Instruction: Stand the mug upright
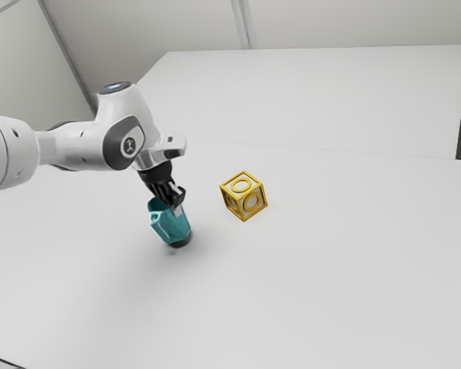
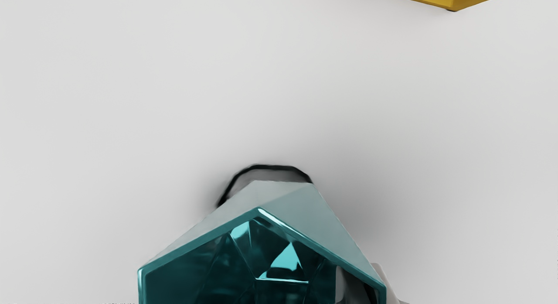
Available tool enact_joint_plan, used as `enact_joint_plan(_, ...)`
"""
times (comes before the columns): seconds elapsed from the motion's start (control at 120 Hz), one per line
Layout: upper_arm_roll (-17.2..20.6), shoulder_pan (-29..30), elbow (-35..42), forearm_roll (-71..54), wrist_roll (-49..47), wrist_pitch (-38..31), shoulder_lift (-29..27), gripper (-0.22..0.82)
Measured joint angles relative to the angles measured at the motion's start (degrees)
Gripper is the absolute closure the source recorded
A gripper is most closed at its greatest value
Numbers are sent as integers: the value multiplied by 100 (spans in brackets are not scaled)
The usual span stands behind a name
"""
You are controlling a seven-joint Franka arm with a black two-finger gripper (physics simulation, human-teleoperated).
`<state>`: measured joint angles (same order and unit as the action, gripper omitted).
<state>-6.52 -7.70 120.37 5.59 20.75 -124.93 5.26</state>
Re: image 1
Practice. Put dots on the yellow framed cube with rings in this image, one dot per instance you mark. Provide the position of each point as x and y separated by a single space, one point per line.
243 196

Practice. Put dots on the teal faceted mug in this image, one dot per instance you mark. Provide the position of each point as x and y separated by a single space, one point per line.
170 225

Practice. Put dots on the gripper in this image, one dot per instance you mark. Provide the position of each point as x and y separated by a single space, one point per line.
156 178

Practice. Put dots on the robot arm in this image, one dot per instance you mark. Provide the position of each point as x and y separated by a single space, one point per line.
69 142

